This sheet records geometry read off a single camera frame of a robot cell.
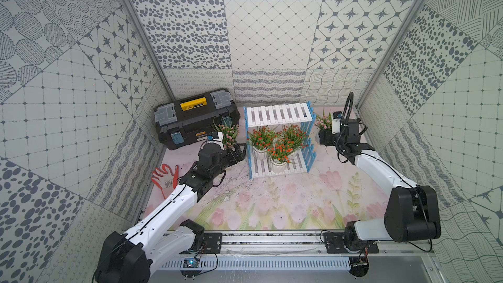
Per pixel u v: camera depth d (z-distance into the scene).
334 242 0.73
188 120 0.93
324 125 0.83
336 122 0.80
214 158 0.61
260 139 0.86
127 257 0.38
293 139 0.87
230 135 0.88
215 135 0.72
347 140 0.68
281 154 0.82
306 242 0.76
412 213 0.42
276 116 0.80
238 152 0.71
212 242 0.73
